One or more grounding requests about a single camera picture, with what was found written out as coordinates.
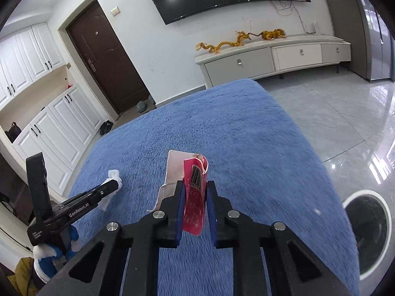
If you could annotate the pink red packet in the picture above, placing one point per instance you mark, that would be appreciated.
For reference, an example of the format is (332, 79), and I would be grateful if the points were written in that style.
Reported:
(194, 200)

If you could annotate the white tissue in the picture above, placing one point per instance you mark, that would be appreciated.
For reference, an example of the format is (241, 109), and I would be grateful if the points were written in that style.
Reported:
(112, 175)

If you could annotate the grey round object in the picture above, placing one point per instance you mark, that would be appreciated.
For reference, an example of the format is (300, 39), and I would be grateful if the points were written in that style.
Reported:
(142, 106)

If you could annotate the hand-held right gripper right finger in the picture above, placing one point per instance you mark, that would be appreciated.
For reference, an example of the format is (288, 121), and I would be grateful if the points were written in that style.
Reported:
(212, 215)

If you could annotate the long golden dragon ornament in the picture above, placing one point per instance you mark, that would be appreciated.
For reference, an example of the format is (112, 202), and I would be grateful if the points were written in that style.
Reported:
(222, 45)

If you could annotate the black shoes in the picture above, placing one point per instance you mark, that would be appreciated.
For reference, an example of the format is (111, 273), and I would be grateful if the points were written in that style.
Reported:
(106, 128)

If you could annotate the beige wall switch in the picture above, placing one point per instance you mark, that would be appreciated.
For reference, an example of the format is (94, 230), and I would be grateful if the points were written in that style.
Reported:
(114, 11)

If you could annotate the blue fluffy rug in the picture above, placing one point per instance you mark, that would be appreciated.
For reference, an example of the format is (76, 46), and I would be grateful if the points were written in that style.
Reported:
(240, 135)

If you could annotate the grey and white television console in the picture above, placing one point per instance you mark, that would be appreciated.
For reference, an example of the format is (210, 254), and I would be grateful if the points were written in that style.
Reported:
(240, 64)

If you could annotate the grey refrigerator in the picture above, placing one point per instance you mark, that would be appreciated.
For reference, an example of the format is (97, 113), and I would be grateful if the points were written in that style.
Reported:
(375, 37)

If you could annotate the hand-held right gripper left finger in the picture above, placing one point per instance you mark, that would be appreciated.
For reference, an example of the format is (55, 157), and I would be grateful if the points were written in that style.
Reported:
(180, 215)

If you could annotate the white-rimmed bin with black liner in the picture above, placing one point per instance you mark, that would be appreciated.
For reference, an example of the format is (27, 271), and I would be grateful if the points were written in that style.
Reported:
(367, 237)

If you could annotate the white power strip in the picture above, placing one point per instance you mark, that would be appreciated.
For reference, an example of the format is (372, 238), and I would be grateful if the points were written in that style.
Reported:
(315, 27)

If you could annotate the dark handbag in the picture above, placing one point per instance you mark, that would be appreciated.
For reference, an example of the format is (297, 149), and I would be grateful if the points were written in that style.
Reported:
(13, 133)

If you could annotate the white wall cabinets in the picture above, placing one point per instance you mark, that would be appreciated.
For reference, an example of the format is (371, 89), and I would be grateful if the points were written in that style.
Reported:
(27, 61)

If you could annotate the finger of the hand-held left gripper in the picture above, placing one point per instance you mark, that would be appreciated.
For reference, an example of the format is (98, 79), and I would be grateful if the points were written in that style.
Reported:
(105, 189)

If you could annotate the white paper sheet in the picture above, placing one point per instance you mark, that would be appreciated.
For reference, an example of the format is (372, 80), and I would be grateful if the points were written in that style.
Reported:
(174, 166)

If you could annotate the short golden dragon ornament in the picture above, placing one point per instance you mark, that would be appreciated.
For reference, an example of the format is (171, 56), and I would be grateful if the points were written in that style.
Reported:
(273, 34)

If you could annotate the white base cabinets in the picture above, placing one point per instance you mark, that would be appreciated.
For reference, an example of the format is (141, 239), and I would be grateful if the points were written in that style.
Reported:
(61, 129)

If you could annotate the dark brown door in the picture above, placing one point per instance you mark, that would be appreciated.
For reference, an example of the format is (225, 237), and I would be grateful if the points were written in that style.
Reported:
(108, 58)

